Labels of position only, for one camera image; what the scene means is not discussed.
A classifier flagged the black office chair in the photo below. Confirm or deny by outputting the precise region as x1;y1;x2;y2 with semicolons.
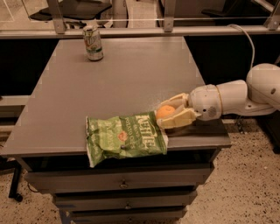
29;0;113;30

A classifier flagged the orange fruit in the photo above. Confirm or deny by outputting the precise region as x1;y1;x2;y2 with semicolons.
156;105;175;119

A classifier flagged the grey drawer cabinet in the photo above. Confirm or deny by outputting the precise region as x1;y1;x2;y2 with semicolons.
3;37;230;224

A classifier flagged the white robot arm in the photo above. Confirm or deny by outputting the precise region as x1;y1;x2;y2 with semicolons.
157;63;280;130

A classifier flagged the green white soda can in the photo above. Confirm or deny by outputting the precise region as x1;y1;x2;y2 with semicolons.
82;25;103;61

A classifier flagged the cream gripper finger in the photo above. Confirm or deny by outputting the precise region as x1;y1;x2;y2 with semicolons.
157;93;189;112
158;108;200;130

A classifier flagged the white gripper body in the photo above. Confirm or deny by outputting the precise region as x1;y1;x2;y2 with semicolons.
188;85;222;121

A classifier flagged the green kettle chip bag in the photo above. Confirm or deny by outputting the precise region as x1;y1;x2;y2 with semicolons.
86;112;168;168

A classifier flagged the white cable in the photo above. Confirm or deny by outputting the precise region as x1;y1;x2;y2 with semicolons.
227;24;256;71

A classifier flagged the grey metal railing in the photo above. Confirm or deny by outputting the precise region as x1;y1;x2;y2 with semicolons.
0;0;280;39

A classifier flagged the black stand with caster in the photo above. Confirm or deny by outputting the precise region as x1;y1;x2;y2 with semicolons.
0;157;24;203

